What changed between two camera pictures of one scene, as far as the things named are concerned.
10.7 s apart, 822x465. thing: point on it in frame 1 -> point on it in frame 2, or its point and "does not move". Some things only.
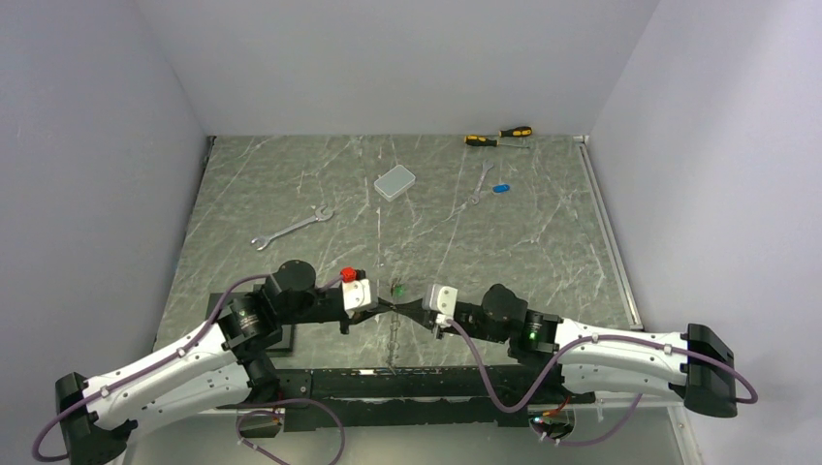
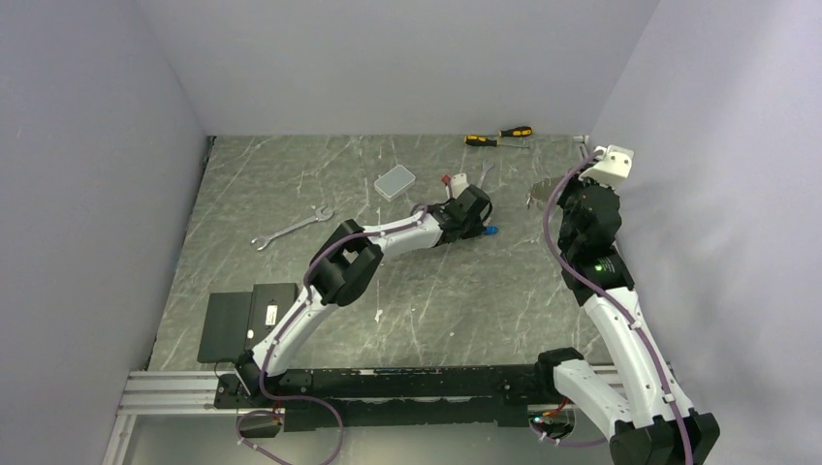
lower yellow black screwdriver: [478, 139] does not move
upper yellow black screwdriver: [519, 131] does not move
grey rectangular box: [394, 182] does not move
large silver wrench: [320, 215] does not move
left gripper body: [344, 325] -> [473, 230]
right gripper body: [467, 319] -> [570, 194]
